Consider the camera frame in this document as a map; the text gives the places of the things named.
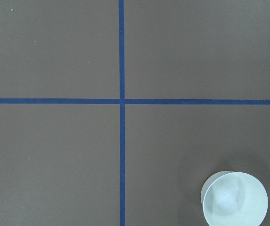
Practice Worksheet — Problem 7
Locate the white bowl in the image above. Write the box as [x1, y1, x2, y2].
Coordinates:
[200, 171, 268, 226]

